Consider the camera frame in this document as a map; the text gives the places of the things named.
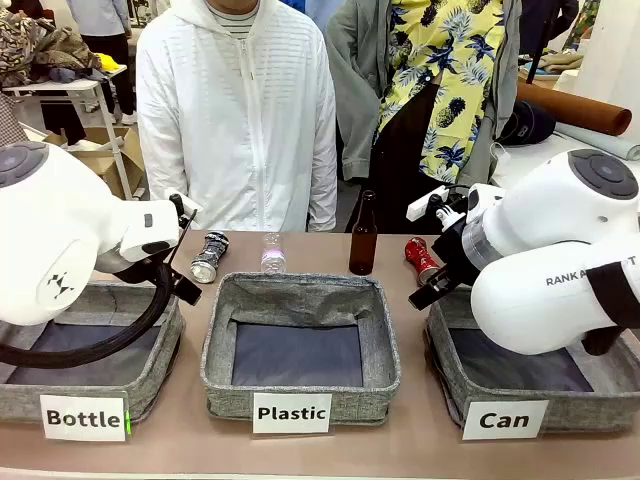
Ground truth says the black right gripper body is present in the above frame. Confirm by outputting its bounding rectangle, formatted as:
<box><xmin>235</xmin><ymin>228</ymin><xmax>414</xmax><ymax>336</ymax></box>
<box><xmin>431</xmin><ymin>221</ymin><xmax>484</xmax><ymax>290</ymax></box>

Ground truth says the white Bottle label card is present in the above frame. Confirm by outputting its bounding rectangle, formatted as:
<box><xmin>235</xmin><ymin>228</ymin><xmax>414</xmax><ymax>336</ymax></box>
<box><xmin>39</xmin><ymin>393</ymin><xmax>128</xmax><ymax>443</ymax></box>

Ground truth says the white folding table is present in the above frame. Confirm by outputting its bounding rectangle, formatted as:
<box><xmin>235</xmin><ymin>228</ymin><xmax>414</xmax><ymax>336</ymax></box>
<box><xmin>1</xmin><ymin>65</ymin><xmax>135</xmax><ymax>202</ymax></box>

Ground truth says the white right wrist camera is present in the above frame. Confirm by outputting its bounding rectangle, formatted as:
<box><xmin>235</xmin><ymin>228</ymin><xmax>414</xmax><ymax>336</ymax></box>
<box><xmin>405</xmin><ymin>184</ymin><xmax>450</xmax><ymax>223</ymax></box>

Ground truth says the pile of patterned clothes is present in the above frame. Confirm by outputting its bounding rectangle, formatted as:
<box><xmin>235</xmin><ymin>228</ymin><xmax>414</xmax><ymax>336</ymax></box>
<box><xmin>0</xmin><ymin>8</ymin><xmax>103</xmax><ymax>89</ymax></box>

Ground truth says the white Can label card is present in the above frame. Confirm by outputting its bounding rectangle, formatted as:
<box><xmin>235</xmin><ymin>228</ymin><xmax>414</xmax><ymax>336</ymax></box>
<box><xmin>460</xmin><ymin>399</ymin><xmax>551</xmax><ymax>442</ymax></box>

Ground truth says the small clear pink-label plastic bottle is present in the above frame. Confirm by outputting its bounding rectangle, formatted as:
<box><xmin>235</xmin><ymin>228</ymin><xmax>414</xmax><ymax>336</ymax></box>
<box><xmin>260</xmin><ymin>231</ymin><xmax>288</xmax><ymax>276</ymax></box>

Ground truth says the person in black trousers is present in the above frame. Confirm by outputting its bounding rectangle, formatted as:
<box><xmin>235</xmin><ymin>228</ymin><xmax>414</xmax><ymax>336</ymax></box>
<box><xmin>66</xmin><ymin>0</ymin><xmax>138</xmax><ymax>126</ymax></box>

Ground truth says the dark navy cap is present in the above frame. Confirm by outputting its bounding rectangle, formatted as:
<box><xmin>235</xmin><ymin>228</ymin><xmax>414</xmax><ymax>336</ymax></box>
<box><xmin>498</xmin><ymin>99</ymin><xmax>558</xmax><ymax>147</ymax></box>

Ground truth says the crushed red can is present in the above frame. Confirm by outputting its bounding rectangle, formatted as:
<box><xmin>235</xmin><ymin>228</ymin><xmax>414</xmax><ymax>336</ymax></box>
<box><xmin>404</xmin><ymin>237</ymin><xmax>444</xmax><ymax>284</ymax></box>

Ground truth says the grey fabric basket Bottle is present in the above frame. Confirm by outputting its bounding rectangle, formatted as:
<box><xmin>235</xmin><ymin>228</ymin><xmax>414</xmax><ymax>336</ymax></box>
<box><xmin>0</xmin><ymin>281</ymin><xmax>187</xmax><ymax>427</ymax></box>

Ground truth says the light blue paper roll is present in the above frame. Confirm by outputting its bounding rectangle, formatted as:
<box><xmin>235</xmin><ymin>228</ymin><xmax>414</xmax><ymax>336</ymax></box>
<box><xmin>553</xmin><ymin>121</ymin><xmax>640</xmax><ymax>162</ymax></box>

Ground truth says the person in blue shirt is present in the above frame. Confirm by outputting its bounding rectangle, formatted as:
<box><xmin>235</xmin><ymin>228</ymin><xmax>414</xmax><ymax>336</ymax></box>
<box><xmin>303</xmin><ymin>0</ymin><xmax>347</xmax><ymax>32</ymax></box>

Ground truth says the brown glass bottle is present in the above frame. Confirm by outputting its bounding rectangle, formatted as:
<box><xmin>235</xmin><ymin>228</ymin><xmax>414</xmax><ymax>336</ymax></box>
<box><xmin>348</xmin><ymin>189</ymin><xmax>379</xmax><ymax>276</ymax></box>

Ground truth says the white side table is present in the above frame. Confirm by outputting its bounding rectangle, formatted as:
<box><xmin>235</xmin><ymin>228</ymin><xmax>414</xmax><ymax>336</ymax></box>
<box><xmin>488</xmin><ymin>133</ymin><xmax>640</xmax><ymax>192</ymax></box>

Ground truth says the person in white hoodie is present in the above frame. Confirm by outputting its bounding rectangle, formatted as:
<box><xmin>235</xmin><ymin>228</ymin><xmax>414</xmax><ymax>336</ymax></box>
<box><xmin>135</xmin><ymin>0</ymin><xmax>339</xmax><ymax>234</ymax></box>

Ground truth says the crushed black silver can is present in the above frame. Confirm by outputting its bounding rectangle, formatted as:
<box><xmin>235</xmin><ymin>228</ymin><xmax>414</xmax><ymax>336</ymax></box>
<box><xmin>189</xmin><ymin>230</ymin><xmax>231</xmax><ymax>285</ymax></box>

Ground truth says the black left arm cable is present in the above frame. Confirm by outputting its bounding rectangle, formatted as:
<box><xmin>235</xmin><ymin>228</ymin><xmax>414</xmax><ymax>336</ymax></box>
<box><xmin>0</xmin><ymin>263</ymin><xmax>177</xmax><ymax>369</ymax></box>

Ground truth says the white Plastic label card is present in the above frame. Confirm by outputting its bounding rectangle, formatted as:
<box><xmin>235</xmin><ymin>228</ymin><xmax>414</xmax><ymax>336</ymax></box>
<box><xmin>251</xmin><ymin>392</ymin><xmax>333</xmax><ymax>435</ymax></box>

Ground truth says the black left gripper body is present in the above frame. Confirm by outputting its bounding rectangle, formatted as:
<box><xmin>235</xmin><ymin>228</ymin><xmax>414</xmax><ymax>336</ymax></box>
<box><xmin>97</xmin><ymin>243</ymin><xmax>202</xmax><ymax>304</ymax></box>

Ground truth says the person in yellow pineapple shirt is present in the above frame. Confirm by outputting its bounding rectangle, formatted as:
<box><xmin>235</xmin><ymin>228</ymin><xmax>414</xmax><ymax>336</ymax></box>
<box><xmin>326</xmin><ymin>0</ymin><xmax>525</xmax><ymax>235</ymax></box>

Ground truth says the beige folded cloth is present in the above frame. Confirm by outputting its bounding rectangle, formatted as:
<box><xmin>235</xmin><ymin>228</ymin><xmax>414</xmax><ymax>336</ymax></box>
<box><xmin>538</xmin><ymin>51</ymin><xmax>585</xmax><ymax>77</ymax></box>

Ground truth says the grey fabric basket Plastic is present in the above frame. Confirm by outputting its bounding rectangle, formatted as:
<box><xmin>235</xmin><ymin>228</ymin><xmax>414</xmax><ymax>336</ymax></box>
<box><xmin>200</xmin><ymin>271</ymin><xmax>402</xmax><ymax>427</ymax></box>

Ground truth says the brown cardboard box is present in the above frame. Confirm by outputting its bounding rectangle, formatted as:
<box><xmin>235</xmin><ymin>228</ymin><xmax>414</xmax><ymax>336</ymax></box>
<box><xmin>43</xmin><ymin>126</ymin><xmax>147</xmax><ymax>202</ymax></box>

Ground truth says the brown paper roll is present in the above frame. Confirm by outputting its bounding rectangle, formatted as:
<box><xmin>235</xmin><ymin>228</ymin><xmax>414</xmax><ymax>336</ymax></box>
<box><xmin>516</xmin><ymin>81</ymin><xmax>634</xmax><ymax>137</ymax></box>

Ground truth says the grey fabric basket Can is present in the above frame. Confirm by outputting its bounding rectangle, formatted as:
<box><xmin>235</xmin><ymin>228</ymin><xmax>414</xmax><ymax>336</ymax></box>
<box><xmin>424</xmin><ymin>285</ymin><xmax>640</xmax><ymax>434</ymax></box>

